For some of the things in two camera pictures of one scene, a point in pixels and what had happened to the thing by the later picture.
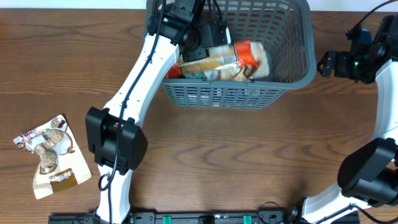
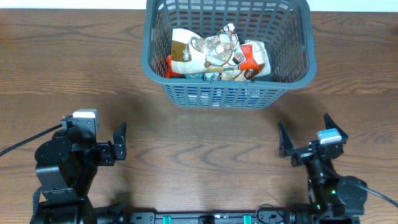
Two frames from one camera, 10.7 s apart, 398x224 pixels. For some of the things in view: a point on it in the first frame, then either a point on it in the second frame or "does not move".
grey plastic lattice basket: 285,28 does not move
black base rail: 261,217 does not move
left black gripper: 201,51 -> 106,157
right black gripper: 342,57 -> 302,156
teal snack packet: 198,76 does not move
